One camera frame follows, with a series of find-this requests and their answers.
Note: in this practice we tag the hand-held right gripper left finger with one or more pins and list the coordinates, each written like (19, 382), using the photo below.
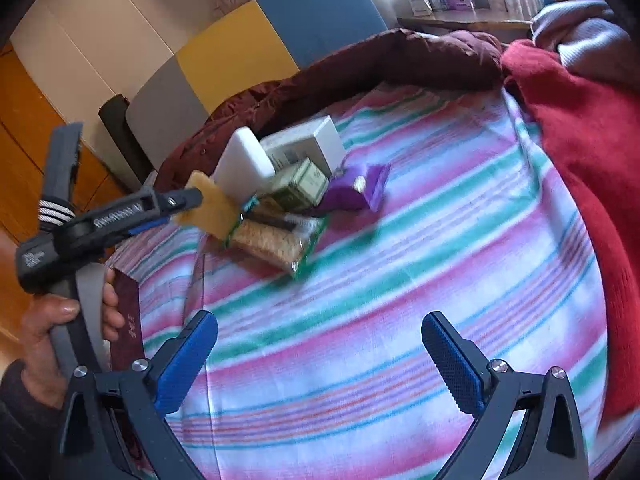
(187, 360)

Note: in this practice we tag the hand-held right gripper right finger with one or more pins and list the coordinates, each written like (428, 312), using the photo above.
(452, 360)

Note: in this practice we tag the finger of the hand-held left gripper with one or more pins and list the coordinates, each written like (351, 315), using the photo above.
(150, 226)
(175, 200)

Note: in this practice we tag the yellow sponge slice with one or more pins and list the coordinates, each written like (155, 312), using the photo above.
(215, 215)

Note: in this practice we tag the maroon box with gold inside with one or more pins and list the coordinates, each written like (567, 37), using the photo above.
(127, 310)

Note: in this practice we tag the white sponge block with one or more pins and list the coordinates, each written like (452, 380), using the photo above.
(245, 165)

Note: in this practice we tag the green-edged cracker packet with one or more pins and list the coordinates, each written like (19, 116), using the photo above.
(270, 242)

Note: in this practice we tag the green tin box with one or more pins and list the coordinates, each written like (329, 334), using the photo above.
(300, 185)

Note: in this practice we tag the white cardboard box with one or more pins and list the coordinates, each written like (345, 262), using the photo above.
(320, 142)

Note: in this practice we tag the purple snack packet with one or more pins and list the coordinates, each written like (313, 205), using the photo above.
(350, 192)

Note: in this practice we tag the person's left forearm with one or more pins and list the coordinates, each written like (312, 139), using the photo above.
(25, 425)

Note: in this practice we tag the person's left hand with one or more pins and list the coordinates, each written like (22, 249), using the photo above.
(35, 345)

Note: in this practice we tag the striped bed sheet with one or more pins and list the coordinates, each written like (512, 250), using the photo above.
(375, 335)

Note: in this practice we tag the wooden wardrobe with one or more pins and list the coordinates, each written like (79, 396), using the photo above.
(20, 135)

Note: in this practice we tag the grey yellow blue headboard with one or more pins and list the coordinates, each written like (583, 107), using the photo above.
(225, 50)

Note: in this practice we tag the red blanket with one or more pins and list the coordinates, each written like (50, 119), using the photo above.
(590, 160)

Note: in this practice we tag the maroon down jacket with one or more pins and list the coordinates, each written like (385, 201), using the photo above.
(400, 60)

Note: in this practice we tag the wooden bedside table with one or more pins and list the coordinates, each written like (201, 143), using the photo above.
(465, 19)

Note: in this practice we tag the grey knit garment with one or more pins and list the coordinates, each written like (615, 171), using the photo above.
(580, 30)

